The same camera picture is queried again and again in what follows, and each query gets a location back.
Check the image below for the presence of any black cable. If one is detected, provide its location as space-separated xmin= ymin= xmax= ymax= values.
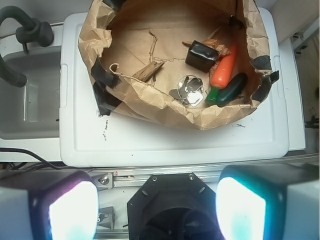
xmin=0 ymin=147 xmax=66 ymax=171

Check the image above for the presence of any brown wood chip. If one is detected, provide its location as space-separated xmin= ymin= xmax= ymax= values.
xmin=132 ymin=60 xmax=165 ymax=83

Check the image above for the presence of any grey sink basin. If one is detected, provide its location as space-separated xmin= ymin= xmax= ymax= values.
xmin=0 ymin=46 xmax=61 ymax=140

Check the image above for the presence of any aluminium extrusion rail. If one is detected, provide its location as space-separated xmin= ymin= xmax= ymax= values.
xmin=84 ymin=153 xmax=320 ymax=190

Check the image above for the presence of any orange toy carrot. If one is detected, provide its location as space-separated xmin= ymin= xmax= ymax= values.
xmin=205 ymin=43 xmax=238 ymax=106

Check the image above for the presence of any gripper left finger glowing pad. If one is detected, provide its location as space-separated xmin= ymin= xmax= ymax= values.
xmin=0 ymin=170 xmax=99 ymax=240

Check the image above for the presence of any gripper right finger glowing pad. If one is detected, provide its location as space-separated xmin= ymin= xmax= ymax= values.
xmin=215 ymin=163 xmax=320 ymax=240

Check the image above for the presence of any dark green toy cucumber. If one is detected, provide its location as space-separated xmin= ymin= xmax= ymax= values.
xmin=215 ymin=72 xmax=248 ymax=107

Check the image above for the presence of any white plastic bin lid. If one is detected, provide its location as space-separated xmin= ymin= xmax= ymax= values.
xmin=59 ymin=13 xmax=290 ymax=167

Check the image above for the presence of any black rectangular box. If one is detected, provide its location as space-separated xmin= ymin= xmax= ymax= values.
xmin=185 ymin=40 xmax=219 ymax=73

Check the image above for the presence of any bunch of keys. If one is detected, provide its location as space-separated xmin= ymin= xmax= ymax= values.
xmin=169 ymin=74 xmax=204 ymax=108

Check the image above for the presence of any crumpled brown paper bag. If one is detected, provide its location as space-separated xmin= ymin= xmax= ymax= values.
xmin=78 ymin=0 xmax=272 ymax=131

